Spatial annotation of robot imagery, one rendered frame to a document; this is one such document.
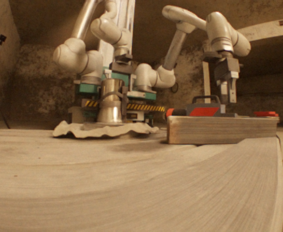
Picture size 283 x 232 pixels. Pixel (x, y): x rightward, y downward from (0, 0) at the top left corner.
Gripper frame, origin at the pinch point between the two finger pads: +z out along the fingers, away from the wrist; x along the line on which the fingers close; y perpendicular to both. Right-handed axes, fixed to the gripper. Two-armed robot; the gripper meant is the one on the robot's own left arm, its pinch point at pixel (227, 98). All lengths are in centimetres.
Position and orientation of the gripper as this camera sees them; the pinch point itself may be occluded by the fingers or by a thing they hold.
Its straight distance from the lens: 53.1
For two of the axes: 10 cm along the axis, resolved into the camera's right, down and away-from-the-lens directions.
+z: -0.3, 10.0, -0.1
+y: 9.9, 0.2, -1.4
